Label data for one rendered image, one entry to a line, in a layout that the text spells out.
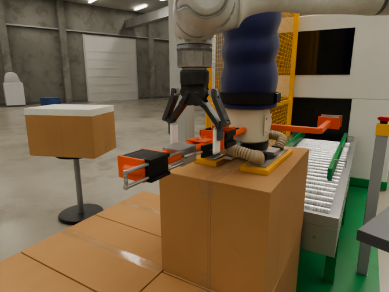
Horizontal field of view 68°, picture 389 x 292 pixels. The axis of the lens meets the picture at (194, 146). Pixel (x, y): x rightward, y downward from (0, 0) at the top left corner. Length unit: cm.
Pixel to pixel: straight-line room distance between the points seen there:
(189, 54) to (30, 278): 99
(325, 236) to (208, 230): 77
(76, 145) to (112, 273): 152
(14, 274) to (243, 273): 85
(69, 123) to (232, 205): 186
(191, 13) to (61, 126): 213
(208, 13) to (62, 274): 107
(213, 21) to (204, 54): 19
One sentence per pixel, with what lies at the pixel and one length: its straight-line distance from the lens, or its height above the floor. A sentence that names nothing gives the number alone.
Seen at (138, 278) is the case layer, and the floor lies 54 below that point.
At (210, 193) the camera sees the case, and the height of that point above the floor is 90.
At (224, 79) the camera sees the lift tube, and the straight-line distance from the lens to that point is 110.
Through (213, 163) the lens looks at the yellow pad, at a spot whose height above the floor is 96.
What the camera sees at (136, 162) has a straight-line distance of 62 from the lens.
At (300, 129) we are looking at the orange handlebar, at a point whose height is 108.
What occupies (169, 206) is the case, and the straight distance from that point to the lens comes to 106.
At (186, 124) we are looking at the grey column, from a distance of 255.
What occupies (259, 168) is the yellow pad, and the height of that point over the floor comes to 96.
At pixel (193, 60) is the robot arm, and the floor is 130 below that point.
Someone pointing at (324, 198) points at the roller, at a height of 54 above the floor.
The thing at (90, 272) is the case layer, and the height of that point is 54.
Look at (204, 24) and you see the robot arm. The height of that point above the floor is 135.
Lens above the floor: 126
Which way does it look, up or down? 13 degrees down
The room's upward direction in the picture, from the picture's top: straight up
